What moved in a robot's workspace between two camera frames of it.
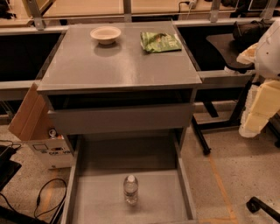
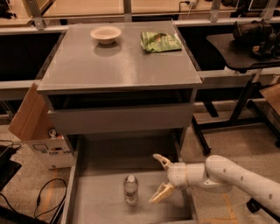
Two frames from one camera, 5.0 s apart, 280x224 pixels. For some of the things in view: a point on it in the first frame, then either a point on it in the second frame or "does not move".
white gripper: [270, 55] to [177, 174]
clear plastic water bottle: [130, 187] does not move
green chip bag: [159, 42] does not move
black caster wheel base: [255, 205] does not move
